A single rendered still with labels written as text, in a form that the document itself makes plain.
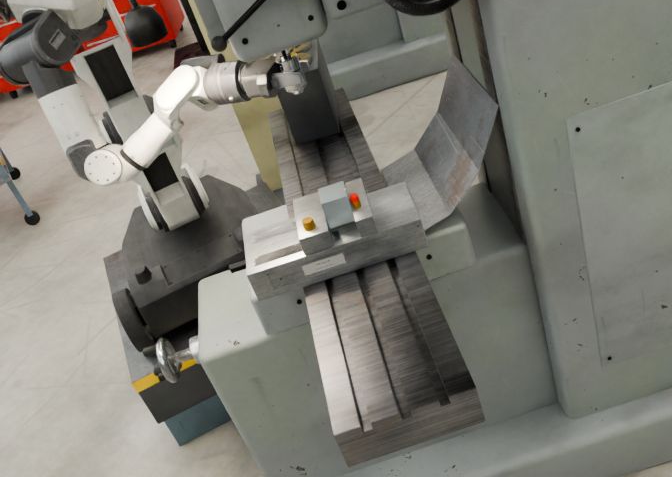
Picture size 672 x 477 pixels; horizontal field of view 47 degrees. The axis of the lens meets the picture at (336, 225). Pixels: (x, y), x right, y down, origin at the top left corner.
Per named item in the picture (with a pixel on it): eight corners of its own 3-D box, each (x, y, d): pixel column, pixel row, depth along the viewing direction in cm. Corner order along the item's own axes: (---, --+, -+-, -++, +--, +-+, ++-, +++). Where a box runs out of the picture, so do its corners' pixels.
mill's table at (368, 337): (347, 468, 122) (332, 436, 117) (275, 137, 226) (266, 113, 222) (485, 421, 121) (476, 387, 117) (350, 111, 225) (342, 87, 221)
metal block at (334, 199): (330, 229, 149) (320, 204, 145) (326, 213, 154) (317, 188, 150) (355, 220, 148) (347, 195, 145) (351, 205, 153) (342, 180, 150)
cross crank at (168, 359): (160, 398, 191) (140, 365, 185) (162, 366, 201) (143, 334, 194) (220, 377, 191) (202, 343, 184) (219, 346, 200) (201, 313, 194)
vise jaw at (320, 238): (304, 256, 146) (298, 240, 144) (298, 215, 158) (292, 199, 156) (334, 246, 145) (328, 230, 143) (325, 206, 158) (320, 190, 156)
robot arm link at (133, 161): (174, 136, 164) (116, 201, 167) (181, 131, 174) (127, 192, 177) (135, 102, 162) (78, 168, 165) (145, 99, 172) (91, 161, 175)
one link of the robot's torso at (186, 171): (148, 213, 261) (131, 181, 254) (202, 188, 264) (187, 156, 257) (158, 241, 244) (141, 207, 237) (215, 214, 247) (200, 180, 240)
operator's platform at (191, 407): (147, 333, 312) (102, 257, 290) (297, 259, 322) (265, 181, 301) (185, 467, 247) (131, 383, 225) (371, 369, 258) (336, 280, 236)
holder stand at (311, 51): (295, 145, 200) (270, 77, 189) (296, 109, 218) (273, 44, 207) (340, 133, 198) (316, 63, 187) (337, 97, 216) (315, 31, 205)
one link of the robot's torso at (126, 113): (117, 152, 228) (39, 2, 206) (171, 128, 231) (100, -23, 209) (121, 168, 215) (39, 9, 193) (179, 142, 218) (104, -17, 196)
